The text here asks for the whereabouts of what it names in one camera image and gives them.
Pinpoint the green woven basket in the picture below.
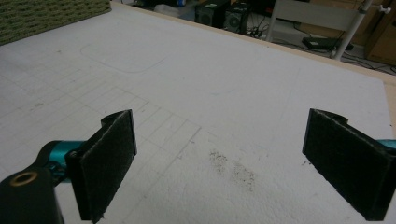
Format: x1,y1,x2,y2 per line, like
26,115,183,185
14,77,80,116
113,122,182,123
0,0,112,47

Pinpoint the brown cardboard box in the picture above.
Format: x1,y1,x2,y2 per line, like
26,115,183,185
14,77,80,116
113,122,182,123
363,6,396,66

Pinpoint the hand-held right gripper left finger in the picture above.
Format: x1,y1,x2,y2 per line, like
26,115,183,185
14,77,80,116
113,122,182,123
65,109,138,224

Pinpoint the black flat device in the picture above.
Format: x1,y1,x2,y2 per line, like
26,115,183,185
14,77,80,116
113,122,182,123
302,36,354,51

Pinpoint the white power strip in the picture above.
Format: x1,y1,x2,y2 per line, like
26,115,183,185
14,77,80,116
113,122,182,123
247,27,269,40

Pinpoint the black computer tower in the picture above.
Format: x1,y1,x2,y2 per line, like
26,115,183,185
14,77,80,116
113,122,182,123
224,2,251,35
194,0,232,29

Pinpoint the white metal desk frame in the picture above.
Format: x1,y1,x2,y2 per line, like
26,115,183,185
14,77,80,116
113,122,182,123
265,0,391,61

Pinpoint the white grid mat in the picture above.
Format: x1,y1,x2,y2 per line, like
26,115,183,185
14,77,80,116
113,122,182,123
0,2,394,224

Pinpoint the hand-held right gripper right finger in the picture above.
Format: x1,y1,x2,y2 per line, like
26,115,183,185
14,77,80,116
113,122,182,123
302,108,396,222

